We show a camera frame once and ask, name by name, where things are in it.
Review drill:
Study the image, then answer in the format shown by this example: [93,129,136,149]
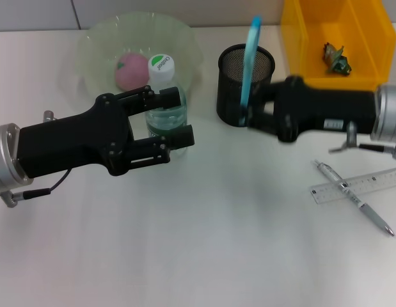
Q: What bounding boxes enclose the clear green-label water bottle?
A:
[143,53,189,157]

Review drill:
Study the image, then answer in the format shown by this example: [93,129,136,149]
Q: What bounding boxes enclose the yellow plastic bin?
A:
[280,0,396,102]

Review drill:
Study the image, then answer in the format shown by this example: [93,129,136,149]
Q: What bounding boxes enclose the silver clear pen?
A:
[312,159,396,238]

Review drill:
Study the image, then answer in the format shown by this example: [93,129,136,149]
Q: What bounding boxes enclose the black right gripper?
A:
[247,75,377,143]

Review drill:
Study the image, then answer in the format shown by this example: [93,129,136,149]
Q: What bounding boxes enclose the right gripper connector cable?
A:
[328,121,396,161]

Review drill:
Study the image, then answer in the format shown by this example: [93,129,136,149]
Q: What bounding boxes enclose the left gripper connector cable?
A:
[1,168,72,209]

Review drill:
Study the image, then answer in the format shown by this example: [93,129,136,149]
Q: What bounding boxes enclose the pink toy peach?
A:
[115,52,150,93]

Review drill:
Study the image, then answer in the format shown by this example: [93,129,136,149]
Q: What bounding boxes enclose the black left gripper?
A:
[17,94,134,178]

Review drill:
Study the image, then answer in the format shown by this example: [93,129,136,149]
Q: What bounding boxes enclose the green plastic wrapper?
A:
[322,42,352,77]

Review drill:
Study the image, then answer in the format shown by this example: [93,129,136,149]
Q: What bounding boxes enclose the black mesh pen holder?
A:
[216,43,276,128]

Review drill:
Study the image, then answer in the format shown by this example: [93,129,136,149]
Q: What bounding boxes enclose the gripper connector cable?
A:
[1,168,72,209]
[328,121,396,161]

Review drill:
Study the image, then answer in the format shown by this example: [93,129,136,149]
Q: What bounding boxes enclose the transparent plastic ruler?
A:
[310,168,396,205]

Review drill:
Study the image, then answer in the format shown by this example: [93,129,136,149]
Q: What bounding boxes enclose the blue scissors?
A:
[239,15,263,127]

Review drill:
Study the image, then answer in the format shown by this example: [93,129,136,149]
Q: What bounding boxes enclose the translucent green fruit plate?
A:
[76,12,205,118]

